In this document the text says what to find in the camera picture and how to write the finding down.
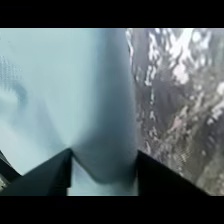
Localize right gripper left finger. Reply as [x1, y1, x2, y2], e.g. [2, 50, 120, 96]
[0, 147, 74, 197]

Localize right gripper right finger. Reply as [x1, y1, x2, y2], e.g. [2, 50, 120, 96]
[136, 149, 210, 197]

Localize light blue shirt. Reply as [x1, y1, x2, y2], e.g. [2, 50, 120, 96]
[0, 28, 140, 197]

